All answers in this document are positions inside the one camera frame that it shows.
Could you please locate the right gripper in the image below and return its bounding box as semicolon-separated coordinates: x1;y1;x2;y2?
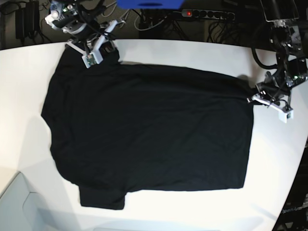
66;20;126;58

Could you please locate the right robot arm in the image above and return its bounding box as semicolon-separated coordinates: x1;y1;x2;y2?
45;0;126;65

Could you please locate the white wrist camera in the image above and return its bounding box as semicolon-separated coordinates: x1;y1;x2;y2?
279;107;294;123
82;51;103;68

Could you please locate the blue box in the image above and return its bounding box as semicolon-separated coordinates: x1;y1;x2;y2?
116;0;184;9

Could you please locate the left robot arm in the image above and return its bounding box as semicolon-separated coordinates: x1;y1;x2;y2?
249;0;308;118

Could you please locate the black box on floor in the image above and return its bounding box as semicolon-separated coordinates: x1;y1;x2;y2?
15;0;39;39

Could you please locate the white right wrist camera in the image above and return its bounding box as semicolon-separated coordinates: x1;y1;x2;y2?
82;51;103;68

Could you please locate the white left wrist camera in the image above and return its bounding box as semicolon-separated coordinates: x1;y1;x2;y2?
279;107;294;123

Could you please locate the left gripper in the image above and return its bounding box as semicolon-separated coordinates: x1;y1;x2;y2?
247;72;298;113

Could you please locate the black t-shirt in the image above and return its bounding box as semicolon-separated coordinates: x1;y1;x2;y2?
41;48;254;210

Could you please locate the black power strip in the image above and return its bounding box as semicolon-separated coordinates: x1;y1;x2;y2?
181;9;236;21

